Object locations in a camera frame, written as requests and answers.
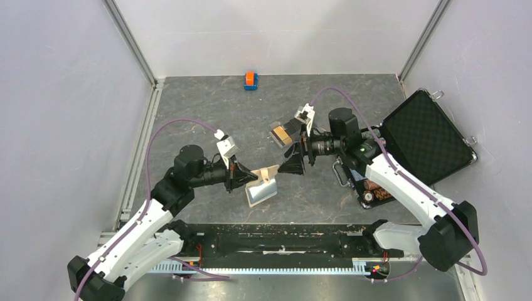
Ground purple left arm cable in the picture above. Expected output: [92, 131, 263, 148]
[72, 118, 232, 301]

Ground beige leather card holder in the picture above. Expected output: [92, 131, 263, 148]
[245, 165, 279, 208]

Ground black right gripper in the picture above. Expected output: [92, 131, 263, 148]
[277, 122, 344, 175]

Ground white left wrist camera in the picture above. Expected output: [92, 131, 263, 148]
[214, 129, 240, 169]

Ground black poker chip case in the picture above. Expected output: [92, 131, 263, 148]
[332, 88, 479, 210]

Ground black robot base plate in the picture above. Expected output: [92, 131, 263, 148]
[178, 224, 404, 269]

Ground aluminium frame post left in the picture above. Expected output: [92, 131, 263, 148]
[102, 0, 158, 87]

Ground clear acrylic card box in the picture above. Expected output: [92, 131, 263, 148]
[268, 103, 322, 149]

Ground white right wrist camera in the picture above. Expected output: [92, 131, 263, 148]
[294, 103, 315, 137]

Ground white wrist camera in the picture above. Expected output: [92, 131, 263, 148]
[294, 103, 315, 137]
[214, 129, 240, 169]

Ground white slotted cable duct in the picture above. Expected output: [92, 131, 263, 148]
[148, 260, 390, 277]

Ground black and yellow credit cards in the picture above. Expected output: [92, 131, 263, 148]
[269, 121, 301, 148]

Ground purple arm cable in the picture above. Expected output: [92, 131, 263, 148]
[72, 118, 232, 301]
[309, 86, 488, 283]

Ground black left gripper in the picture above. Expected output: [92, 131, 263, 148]
[189, 154, 258, 193]

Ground aluminium frame post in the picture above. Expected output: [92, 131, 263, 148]
[397, 0, 452, 85]
[102, 0, 158, 87]

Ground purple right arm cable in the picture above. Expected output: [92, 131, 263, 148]
[309, 86, 488, 283]

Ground aluminium frame post right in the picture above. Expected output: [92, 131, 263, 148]
[397, 0, 452, 85]

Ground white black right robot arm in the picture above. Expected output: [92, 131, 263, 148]
[278, 104, 487, 275]

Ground orange and blue toy car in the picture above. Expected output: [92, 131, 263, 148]
[243, 71, 258, 91]

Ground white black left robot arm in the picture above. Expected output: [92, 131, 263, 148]
[67, 145, 258, 300]

